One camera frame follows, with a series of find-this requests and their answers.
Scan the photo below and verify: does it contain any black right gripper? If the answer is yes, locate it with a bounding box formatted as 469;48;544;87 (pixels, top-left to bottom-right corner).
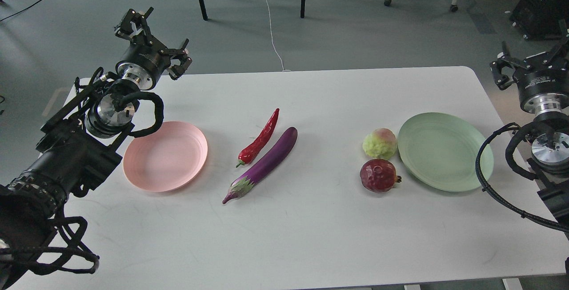
490;19;569;113

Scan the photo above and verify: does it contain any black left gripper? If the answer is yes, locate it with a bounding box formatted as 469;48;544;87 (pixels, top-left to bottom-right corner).
114;7;192;91

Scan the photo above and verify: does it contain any purple eggplant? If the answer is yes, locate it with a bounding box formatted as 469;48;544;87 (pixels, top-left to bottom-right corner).
222;127;297;205

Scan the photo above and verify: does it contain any green yellow peach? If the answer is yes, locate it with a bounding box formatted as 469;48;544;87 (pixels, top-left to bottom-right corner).
362;128;398;160

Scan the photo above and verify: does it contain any red pomegranate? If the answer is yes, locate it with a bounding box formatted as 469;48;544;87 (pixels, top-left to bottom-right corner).
360;159;402;193

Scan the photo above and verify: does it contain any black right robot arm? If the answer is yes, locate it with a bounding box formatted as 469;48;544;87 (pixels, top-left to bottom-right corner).
475;19;569;233

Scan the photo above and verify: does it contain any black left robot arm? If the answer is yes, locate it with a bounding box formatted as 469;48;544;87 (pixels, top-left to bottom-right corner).
1;8;192;290

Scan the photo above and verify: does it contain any black equipment case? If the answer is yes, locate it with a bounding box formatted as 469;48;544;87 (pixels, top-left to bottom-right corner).
510;0;569;40

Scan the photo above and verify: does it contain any pink plate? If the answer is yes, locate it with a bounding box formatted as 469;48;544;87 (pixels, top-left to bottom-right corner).
123;121;208;193

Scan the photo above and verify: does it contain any green plate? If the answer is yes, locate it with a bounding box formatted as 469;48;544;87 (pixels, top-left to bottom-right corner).
398;112;486;193

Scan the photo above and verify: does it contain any red chili pepper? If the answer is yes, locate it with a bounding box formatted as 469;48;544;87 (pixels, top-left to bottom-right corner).
236;108;280;168

